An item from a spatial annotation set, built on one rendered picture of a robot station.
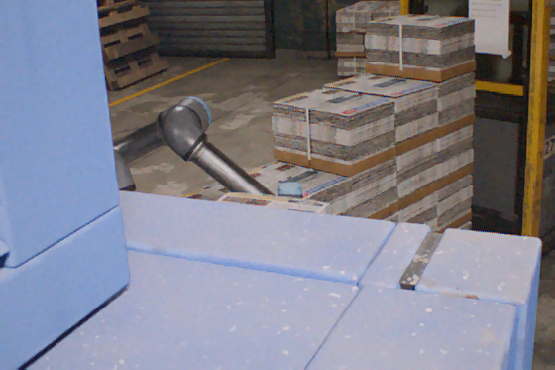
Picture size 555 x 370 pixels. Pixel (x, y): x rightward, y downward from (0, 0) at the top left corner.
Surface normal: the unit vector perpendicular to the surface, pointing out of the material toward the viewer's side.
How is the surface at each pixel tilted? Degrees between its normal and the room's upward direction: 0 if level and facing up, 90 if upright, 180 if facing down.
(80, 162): 90
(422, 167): 90
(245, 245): 0
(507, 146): 90
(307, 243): 0
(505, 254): 0
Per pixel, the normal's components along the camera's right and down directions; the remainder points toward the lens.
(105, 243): 0.91, 0.07
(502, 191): -0.69, 0.26
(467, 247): -0.05, -0.95
